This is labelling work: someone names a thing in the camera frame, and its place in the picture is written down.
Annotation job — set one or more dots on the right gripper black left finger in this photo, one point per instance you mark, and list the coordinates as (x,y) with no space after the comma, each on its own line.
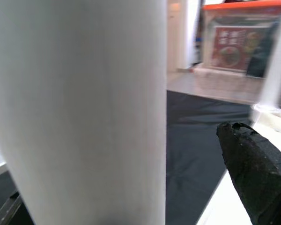
(12,214)

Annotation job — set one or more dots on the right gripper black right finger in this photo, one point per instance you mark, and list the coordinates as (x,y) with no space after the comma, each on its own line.
(255,168)

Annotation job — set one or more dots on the white plastic children table top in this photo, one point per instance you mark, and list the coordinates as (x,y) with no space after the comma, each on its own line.
(224,206)

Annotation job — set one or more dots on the white plastic table leg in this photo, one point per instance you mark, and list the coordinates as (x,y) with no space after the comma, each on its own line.
(276,58)
(79,105)

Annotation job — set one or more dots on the beige cloth-covered bench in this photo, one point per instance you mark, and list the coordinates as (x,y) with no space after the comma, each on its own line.
(224,84)

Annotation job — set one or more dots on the orange-lidded storage box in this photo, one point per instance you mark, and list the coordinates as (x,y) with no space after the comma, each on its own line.
(229,42)

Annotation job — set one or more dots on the white refrigerator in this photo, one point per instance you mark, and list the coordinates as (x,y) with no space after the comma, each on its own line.
(175,35)

